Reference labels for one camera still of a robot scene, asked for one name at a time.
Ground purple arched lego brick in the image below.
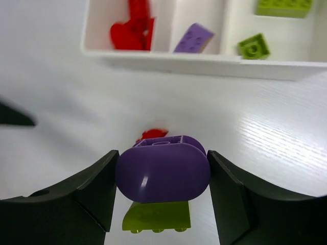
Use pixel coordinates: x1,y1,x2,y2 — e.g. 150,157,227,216
174,23,215,54

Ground purple rounded lego brick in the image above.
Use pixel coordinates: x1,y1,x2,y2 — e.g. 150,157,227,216
115,135,211,203

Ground red thin lego piece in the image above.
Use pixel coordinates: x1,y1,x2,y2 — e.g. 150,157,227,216
109,0,155,51

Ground red curved lego brick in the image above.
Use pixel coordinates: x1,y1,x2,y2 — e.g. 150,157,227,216
136,128,169,143

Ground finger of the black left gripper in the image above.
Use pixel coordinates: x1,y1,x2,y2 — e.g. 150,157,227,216
1,96,35,127

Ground lime green curved lego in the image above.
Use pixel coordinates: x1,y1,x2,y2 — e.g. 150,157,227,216
122,201,191,234

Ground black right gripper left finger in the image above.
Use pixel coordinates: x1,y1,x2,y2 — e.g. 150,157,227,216
1,150,119,244

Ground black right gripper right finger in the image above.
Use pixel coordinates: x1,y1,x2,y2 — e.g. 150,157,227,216
207,151,326,244

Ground white three-compartment container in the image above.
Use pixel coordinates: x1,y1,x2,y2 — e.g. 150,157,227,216
81,1,326,81

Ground lime green square lego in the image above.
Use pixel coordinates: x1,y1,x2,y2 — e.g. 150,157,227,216
237,33,270,60

